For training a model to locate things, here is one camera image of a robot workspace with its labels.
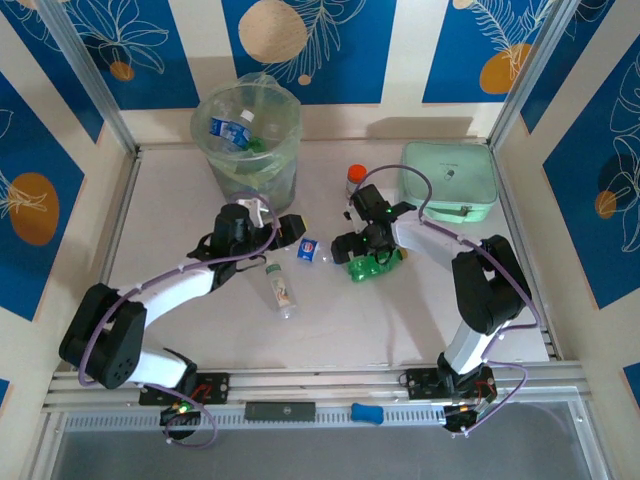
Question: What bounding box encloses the tea bottle cream label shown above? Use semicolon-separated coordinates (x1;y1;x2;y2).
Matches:
263;258;300;320

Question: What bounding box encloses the clear bottle blue label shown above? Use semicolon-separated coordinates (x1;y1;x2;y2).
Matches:
208;109;256;151

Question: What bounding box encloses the clear plastic waste bin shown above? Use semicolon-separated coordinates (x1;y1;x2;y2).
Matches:
189;82;303;214

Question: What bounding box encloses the orange capped pill bottle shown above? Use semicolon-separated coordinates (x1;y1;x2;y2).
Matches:
346;164;369;199

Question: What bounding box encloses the mint green zip pouch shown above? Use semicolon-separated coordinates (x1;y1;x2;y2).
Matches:
398;141;500;224

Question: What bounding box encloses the blue bone shaped object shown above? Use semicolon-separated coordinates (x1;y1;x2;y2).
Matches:
350;402;385;424

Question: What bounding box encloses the black flat device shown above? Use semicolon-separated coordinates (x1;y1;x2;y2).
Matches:
243;401;317;420

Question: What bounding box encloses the left base circuit board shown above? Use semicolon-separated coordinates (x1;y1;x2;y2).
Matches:
159;397;204;427

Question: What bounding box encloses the base circuit board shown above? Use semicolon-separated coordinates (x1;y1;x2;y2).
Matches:
159;397;204;427
442;397;495;434

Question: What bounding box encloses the right base circuit board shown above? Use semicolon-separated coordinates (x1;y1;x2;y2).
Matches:
442;397;495;434

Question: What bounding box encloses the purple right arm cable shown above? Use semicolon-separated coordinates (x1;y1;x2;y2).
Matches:
355;164;544;440

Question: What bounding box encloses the aluminium side rail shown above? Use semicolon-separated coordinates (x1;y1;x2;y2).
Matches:
49;145;145;375
489;145;564;366

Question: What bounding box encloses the aluminium front rail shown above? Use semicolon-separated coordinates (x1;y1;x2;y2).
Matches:
42;367;596;411

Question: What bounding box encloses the white slotted cable duct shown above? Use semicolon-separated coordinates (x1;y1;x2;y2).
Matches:
62;405;584;435

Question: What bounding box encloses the aluminium frame post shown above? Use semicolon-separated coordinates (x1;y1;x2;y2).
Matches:
37;0;140;154
487;0;581;151

